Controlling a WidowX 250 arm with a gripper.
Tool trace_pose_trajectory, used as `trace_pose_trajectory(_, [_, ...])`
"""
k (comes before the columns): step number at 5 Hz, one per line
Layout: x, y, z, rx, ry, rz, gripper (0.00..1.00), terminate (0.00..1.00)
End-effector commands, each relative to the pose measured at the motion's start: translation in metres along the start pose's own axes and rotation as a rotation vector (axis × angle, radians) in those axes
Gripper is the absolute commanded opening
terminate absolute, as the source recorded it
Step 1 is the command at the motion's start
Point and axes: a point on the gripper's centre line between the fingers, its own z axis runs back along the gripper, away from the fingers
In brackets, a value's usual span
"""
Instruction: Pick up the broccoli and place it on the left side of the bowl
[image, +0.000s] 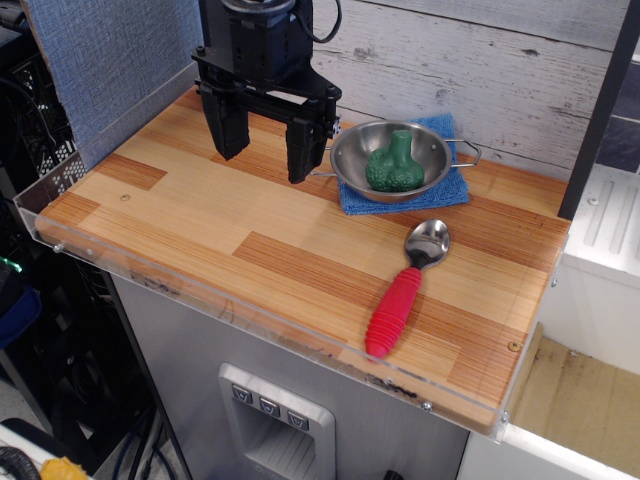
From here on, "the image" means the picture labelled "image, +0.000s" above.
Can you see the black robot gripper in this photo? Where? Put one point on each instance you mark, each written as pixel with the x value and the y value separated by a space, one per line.
pixel 257 55

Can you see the green toy broccoli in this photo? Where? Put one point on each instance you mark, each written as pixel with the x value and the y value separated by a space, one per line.
pixel 392 168

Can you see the blue fabric panel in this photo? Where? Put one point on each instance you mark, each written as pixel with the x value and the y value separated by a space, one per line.
pixel 115 64

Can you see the clear acrylic table guard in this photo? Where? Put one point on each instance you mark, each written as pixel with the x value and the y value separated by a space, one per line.
pixel 237 241

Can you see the blue microfiber cloth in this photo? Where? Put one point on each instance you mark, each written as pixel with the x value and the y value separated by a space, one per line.
pixel 452 190

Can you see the black plastic crate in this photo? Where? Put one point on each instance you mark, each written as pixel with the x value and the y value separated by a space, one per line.
pixel 43 131

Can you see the stainless steel toy fridge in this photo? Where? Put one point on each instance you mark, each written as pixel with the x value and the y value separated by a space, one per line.
pixel 245 403

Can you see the white toy sink cabinet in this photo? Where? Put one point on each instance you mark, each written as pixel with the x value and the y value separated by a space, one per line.
pixel 574 411

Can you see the stainless steel bowl with handles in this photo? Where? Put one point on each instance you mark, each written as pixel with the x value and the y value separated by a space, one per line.
pixel 351 149

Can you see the red handled metal spoon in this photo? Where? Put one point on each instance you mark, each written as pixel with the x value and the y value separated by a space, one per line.
pixel 426 246

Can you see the black vertical post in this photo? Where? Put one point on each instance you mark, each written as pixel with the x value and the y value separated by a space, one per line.
pixel 613 81

